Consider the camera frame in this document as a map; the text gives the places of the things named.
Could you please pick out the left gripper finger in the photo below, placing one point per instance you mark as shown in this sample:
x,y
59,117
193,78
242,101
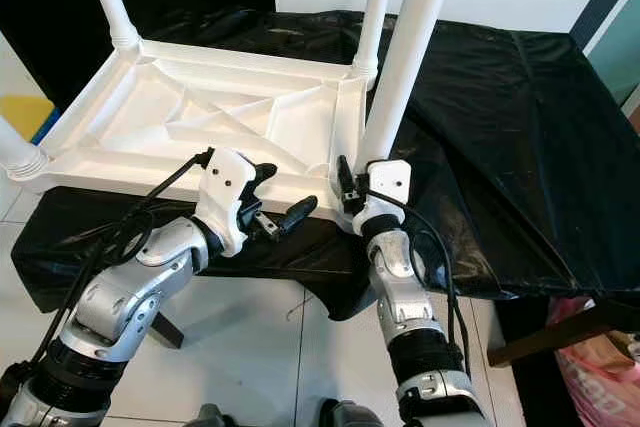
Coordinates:
x,y
298,213
266,175

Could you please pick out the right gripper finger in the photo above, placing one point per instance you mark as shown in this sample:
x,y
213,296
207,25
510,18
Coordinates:
x,y
344,179

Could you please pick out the white plastic children table top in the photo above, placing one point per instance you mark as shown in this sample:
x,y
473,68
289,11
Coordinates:
x,y
190,117

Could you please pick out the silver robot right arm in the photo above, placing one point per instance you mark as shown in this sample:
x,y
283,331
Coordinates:
x,y
410,307

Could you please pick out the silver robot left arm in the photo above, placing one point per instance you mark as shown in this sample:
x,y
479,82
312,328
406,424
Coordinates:
x,y
130,297

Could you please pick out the black plastic table cover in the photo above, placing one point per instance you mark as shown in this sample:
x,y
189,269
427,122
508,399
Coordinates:
x,y
510,147

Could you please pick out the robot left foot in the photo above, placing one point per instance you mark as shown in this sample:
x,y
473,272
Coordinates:
x,y
212,417

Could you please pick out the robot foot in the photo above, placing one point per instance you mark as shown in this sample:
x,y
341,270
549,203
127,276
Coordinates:
x,y
350,415
212,417

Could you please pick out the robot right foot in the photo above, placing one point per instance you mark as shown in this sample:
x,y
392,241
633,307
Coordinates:
x,y
350,415

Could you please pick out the yellow bin with blue band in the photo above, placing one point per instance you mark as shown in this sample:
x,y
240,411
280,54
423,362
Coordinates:
x,y
25,117

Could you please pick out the pink plastic bag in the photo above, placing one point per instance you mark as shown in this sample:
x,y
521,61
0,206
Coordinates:
x,y
605,377

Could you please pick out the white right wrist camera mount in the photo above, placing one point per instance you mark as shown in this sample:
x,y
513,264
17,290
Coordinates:
x,y
390,182

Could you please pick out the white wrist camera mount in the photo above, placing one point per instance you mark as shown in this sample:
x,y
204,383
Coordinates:
x,y
390,182
225,187

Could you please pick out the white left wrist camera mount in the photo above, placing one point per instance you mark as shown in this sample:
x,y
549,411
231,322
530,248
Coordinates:
x,y
225,187

